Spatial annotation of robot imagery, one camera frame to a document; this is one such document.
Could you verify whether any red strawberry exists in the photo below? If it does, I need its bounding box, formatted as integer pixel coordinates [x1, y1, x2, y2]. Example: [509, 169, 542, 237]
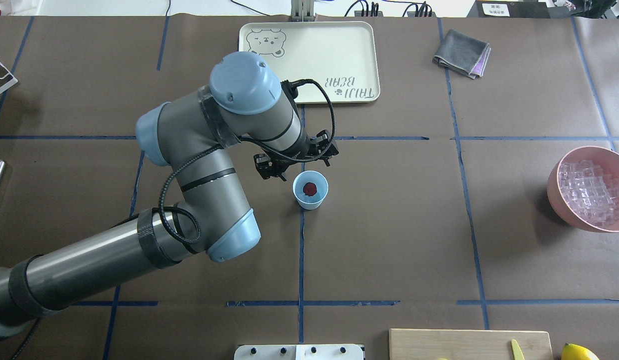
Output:
[302, 182, 318, 197]

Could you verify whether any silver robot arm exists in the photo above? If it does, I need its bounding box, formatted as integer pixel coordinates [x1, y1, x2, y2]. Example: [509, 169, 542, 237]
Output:
[0, 51, 316, 341]

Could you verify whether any light blue plastic cup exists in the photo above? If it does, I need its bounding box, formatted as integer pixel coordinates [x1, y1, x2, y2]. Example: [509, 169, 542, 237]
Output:
[292, 170, 329, 211]

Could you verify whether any pink bowl of ice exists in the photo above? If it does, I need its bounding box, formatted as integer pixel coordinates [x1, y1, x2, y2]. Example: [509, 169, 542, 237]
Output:
[546, 145, 619, 233]

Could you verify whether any cream bear serving tray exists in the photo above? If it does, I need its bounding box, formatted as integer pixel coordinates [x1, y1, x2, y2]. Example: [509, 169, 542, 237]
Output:
[238, 21, 381, 104]

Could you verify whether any bamboo cutting board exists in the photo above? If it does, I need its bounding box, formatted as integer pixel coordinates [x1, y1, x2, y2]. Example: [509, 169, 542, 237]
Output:
[388, 328, 554, 360]

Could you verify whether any grey folded cloth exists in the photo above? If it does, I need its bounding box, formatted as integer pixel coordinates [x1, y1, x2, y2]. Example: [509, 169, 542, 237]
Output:
[432, 29, 492, 79]

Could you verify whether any black box device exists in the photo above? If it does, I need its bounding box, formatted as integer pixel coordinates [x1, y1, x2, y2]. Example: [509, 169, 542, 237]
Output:
[466, 0, 551, 19]

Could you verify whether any yellow plastic knife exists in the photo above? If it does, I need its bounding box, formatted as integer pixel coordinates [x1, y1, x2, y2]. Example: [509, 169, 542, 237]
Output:
[510, 339, 525, 360]

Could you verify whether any yellow lemon lower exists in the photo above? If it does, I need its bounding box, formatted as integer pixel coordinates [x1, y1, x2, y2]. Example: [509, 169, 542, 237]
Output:
[560, 342, 600, 360]

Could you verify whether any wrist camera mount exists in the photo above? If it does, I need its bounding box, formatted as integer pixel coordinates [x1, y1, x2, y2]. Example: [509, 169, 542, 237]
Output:
[245, 129, 340, 182]

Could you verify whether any aluminium frame post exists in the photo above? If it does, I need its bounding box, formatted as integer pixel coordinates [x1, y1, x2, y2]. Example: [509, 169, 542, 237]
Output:
[290, 0, 316, 22]

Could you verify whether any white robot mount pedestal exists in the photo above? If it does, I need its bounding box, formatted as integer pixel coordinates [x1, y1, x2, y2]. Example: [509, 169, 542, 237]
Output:
[233, 343, 366, 360]

